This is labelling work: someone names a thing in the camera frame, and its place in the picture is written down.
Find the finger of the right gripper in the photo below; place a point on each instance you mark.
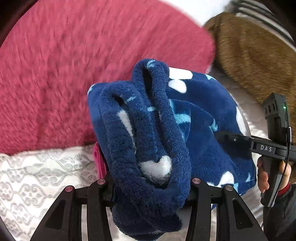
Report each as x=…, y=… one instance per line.
x=234, y=140

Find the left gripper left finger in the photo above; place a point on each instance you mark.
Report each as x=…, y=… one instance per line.
x=63, y=219

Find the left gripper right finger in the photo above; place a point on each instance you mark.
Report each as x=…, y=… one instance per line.
x=234, y=219

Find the navy fleece star pants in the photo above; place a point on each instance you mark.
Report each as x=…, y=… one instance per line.
x=157, y=133

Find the person right hand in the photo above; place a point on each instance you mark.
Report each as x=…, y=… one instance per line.
x=263, y=177

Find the grey patterned seat cover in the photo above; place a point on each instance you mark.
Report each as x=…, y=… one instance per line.
x=32, y=180

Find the pink folded garment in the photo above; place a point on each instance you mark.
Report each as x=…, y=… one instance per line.
x=99, y=161

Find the black jacket sleeve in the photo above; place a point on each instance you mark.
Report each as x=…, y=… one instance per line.
x=279, y=221

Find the leopard print cushion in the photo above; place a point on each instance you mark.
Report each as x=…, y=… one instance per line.
x=254, y=58

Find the red patterned sofa backrest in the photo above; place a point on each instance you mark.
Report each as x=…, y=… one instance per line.
x=58, y=49

